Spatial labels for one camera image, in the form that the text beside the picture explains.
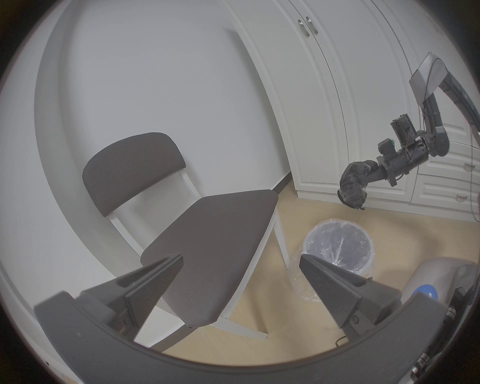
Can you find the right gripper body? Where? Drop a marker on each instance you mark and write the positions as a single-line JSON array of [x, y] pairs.
[[397, 163]]

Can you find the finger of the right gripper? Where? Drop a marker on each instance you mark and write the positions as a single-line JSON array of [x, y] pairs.
[[377, 176]]

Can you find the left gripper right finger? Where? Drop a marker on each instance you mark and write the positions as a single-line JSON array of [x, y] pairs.
[[337, 292]]

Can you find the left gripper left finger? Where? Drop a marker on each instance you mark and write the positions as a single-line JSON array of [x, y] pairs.
[[146, 296]]

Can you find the black plastic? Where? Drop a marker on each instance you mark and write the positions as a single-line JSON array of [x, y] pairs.
[[354, 187]]

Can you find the clear plastic bag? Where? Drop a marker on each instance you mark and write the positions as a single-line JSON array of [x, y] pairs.
[[300, 288]]

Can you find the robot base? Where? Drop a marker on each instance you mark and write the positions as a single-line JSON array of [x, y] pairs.
[[438, 273]]

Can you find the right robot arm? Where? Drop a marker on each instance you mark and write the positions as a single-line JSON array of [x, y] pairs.
[[435, 123]]

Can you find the white trash bin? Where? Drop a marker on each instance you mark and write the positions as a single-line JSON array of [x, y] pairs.
[[360, 262]]

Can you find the grey padded white chair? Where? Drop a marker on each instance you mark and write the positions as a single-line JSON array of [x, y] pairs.
[[217, 232]]

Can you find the white wardrobe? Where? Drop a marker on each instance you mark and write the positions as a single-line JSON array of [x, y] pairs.
[[318, 93]]

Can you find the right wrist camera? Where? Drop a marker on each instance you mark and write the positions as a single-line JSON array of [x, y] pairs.
[[386, 147]]

